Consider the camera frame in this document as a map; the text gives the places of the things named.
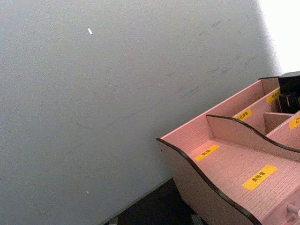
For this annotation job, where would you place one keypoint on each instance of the pale wall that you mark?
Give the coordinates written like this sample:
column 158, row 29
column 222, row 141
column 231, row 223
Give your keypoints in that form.
column 93, row 93

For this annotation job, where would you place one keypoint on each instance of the black object in organizer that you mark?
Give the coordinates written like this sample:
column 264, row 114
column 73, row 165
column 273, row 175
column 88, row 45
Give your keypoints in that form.
column 288, row 93

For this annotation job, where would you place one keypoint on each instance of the black table cloth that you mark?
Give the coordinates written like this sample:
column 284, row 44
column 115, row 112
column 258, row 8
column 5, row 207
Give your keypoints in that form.
column 154, row 206

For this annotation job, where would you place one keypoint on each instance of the pink wooden desk organizer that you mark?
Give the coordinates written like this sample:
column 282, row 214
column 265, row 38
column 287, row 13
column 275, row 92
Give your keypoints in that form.
column 234, row 164

